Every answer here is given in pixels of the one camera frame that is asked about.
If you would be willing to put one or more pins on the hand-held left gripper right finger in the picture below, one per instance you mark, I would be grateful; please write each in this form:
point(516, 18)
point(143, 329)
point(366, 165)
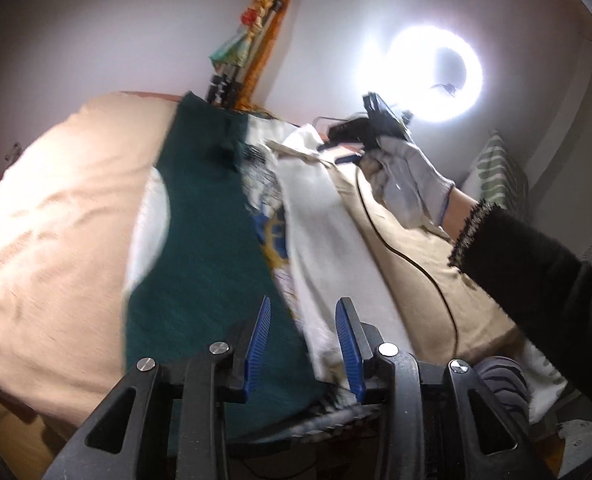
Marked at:
point(348, 355)

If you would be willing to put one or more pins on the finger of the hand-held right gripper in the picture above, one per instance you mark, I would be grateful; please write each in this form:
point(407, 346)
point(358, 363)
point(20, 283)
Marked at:
point(347, 160)
point(337, 145)

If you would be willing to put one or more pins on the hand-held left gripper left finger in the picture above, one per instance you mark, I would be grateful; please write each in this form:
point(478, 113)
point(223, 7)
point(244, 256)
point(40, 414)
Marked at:
point(256, 347)

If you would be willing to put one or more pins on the white printed garment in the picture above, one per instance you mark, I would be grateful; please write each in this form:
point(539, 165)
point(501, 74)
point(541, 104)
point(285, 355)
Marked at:
point(321, 240)

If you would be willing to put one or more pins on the dark green garment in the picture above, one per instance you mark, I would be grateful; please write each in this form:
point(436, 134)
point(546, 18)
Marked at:
point(211, 240)

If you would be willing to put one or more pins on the person's right forearm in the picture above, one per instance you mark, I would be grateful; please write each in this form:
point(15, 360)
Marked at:
point(536, 270)

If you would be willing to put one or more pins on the person's right hand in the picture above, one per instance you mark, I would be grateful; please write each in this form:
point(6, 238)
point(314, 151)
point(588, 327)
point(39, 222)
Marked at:
point(411, 180)

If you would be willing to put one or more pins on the green white patterned cushion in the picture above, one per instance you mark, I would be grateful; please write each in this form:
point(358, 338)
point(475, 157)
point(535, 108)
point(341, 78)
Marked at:
point(498, 175)

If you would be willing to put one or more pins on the zebra striped cloth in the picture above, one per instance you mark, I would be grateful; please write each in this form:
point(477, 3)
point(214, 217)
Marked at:
point(503, 385)

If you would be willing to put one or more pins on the white cloth with green print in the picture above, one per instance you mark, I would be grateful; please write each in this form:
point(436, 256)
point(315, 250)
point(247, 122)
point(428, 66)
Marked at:
point(543, 375)

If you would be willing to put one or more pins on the beige bed sheet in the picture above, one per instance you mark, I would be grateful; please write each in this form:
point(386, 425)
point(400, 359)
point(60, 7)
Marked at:
point(61, 220)

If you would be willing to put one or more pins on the decorative wall hanging doll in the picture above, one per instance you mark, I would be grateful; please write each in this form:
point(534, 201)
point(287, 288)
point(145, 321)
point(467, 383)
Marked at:
point(248, 35)

